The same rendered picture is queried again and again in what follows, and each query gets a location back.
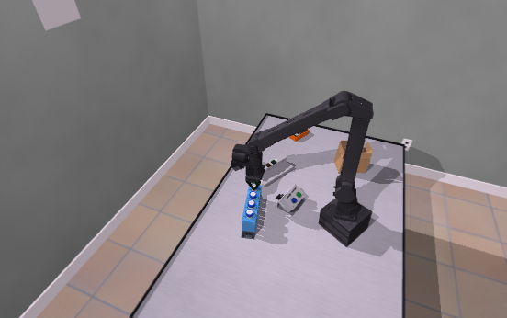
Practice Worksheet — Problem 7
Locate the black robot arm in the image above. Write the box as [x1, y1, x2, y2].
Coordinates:
[231, 91, 374, 222]

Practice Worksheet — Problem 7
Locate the blue tube rack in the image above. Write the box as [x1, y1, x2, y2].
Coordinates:
[242, 185, 262, 233]

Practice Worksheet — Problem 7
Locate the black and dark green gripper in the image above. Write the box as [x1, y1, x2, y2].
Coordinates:
[245, 164, 265, 190]

